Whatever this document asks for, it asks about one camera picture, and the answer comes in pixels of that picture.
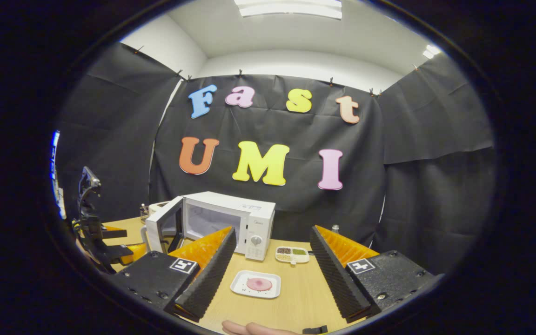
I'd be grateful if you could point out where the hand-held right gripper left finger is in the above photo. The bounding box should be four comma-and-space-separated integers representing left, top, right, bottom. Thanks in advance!
107, 227, 237, 323

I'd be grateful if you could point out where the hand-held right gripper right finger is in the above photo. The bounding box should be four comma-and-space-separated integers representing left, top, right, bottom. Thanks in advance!
310, 225, 436, 324

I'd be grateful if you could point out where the white square plate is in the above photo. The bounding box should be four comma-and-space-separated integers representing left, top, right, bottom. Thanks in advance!
230, 270, 281, 299

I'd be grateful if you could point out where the pink ham slice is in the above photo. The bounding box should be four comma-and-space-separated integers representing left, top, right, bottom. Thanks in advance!
246, 277, 273, 292

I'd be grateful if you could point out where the white microwave oven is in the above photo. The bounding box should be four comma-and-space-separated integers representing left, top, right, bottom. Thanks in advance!
146, 191, 276, 261

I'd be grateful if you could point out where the white toaster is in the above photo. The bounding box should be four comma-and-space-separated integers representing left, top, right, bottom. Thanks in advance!
148, 201, 172, 217

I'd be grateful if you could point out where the white divided dish of beans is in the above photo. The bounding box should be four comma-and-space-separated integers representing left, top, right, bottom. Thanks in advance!
275, 246, 310, 266

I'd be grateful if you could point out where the large ceiling light panel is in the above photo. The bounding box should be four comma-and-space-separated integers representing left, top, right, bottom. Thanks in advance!
234, 0, 343, 20

